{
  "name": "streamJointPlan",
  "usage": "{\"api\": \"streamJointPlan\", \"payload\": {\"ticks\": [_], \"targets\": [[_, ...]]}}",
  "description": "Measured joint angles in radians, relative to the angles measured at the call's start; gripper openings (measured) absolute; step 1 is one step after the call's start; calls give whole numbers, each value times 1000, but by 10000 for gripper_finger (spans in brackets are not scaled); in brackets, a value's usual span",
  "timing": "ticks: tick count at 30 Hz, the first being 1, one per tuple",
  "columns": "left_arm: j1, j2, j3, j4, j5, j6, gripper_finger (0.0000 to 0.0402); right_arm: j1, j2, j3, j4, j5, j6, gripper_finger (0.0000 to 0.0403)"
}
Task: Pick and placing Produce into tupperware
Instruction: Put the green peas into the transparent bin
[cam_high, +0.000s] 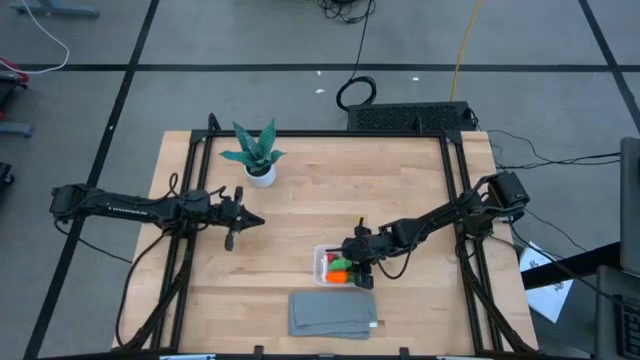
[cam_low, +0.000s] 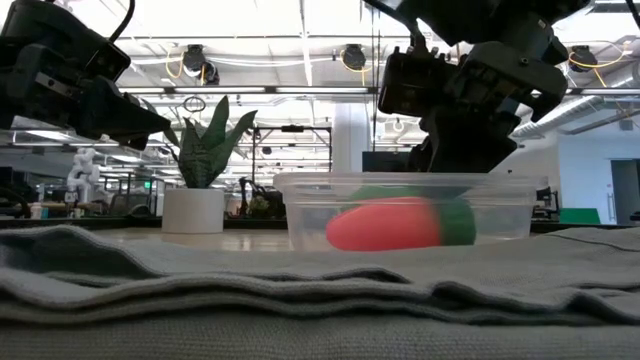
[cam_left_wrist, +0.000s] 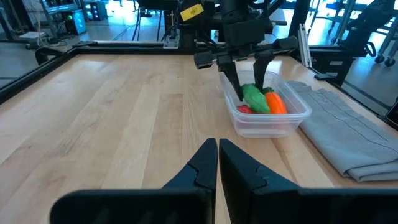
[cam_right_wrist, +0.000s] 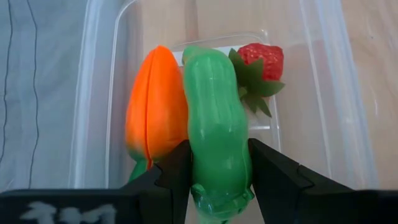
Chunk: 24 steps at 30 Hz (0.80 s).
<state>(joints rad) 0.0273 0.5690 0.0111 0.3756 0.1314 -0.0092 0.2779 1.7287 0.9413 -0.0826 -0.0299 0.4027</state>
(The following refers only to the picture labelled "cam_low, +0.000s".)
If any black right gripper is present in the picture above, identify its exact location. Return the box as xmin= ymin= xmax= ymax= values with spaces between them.
xmin=406 ymin=13 xmax=572 ymax=174

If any black ceiling cable reel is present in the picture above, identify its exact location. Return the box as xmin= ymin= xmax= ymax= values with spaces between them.
xmin=339 ymin=43 xmax=370 ymax=72
xmin=180 ymin=43 xmax=222 ymax=87
xmin=568 ymin=44 xmax=600 ymax=74

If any black background rack frame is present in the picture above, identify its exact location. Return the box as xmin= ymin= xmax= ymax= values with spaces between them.
xmin=251 ymin=125 xmax=334 ymax=187

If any orange toy carrot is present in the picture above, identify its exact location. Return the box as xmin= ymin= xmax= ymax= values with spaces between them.
xmin=325 ymin=195 xmax=478 ymax=253

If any green artificial plant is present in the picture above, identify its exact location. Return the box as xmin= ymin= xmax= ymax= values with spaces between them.
xmin=162 ymin=94 xmax=259 ymax=190

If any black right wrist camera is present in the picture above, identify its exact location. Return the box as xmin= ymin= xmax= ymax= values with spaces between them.
xmin=377 ymin=45 xmax=454 ymax=118

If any green toy cucumber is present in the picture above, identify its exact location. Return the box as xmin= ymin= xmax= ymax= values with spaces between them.
xmin=342 ymin=184 xmax=442 ymax=211

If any green board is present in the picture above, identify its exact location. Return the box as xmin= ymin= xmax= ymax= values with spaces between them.
xmin=558 ymin=207 xmax=602 ymax=226

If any white round plant pot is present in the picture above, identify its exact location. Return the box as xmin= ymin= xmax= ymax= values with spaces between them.
xmin=160 ymin=187 xmax=227 ymax=236

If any grey folded cloth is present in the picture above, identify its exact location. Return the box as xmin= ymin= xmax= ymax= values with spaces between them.
xmin=0 ymin=224 xmax=640 ymax=360

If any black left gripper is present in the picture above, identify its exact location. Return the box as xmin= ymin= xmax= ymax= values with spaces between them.
xmin=0 ymin=42 xmax=172 ymax=152

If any dark background monitor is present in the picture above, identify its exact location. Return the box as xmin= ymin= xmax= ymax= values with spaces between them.
xmin=361 ymin=150 xmax=412 ymax=174

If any clear plastic tupperware container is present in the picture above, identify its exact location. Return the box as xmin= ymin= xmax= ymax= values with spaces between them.
xmin=272 ymin=170 xmax=550 ymax=253

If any white humanoid robot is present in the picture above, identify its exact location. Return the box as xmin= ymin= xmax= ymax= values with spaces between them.
xmin=65 ymin=146 xmax=102 ymax=204

